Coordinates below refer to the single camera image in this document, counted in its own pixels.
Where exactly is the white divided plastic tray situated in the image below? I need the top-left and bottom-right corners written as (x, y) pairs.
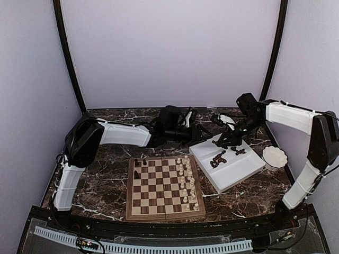
top-left (189, 134), bottom-right (265, 193)

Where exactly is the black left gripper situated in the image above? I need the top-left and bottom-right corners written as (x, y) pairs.
top-left (166, 124), bottom-right (213, 147)

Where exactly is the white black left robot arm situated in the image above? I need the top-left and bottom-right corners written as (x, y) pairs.
top-left (50, 105), bottom-right (212, 231)

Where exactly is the white scalloped bowl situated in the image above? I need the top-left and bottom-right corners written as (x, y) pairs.
top-left (262, 146), bottom-right (288, 171)

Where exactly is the right black frame post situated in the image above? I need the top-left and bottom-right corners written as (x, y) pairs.
top-left (259, 0), bottom-right (288, 101)

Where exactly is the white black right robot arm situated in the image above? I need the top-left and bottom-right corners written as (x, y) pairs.
top-left (211, 93), bottom-right (338, 230)

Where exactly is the white chess piece row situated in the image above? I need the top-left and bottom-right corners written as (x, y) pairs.
top-left (174, 156), bottom-right (200, 212)

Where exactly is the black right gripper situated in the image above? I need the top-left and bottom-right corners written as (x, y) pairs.
top-left (217, 115), bottom-right (264, 147)

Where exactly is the wooden chess board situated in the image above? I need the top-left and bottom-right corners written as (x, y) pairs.
top-left (126, 155), bottom-right (206, 222)

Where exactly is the black front rail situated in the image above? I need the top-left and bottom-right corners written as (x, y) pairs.
top-left (29, 206), bottom-right (312, 239)

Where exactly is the dark chess knight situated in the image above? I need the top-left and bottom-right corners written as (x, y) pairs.
top-left (134, 170), bottom-right (140, 179)

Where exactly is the pile of dark chess pieces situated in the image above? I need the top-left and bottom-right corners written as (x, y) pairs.
top-left (210, 147), bottom-right (246, 168)

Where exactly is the white slotted cable duct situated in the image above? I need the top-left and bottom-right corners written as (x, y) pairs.
top-left (33, 226), bottom-right (253, 253)

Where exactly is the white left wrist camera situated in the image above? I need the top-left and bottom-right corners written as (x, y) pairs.
top-left (182, 107), bottom-right (197, 128)

